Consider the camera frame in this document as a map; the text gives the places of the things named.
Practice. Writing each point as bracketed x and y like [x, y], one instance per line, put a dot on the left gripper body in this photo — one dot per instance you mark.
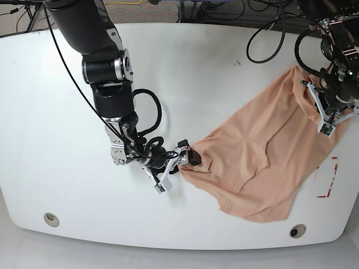
[332, 110]

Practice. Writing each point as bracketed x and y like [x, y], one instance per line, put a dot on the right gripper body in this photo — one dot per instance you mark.
[160, 161]

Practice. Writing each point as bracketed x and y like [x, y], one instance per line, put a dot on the peach orange t-shirt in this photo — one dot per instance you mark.
[255, 162]

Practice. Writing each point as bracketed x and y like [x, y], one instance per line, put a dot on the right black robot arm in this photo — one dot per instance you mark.
[106, 67]

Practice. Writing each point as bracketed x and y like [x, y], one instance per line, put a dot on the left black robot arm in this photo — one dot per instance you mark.
[338, 84]

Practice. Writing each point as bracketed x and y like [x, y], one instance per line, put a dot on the red tape rectangle marking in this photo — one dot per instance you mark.
[325, 177]

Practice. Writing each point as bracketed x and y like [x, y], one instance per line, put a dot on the black tripod stand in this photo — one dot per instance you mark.
[20, 17]

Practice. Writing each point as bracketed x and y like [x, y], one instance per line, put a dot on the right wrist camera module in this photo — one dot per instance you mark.
[163, 186]

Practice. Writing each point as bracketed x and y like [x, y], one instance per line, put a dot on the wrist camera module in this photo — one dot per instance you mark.
[326, 129]
[163, 186]

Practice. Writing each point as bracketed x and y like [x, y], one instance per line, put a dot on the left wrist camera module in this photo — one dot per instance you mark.
[326, 129]

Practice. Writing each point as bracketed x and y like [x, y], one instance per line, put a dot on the left table cable grommet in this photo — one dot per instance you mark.
[51, 220]

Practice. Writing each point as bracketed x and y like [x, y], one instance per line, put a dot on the table cable grommet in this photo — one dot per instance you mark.
[297, 231]
[51, 220]

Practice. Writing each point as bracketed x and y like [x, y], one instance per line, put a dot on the right table cable grommet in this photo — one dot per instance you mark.
[297, 231]

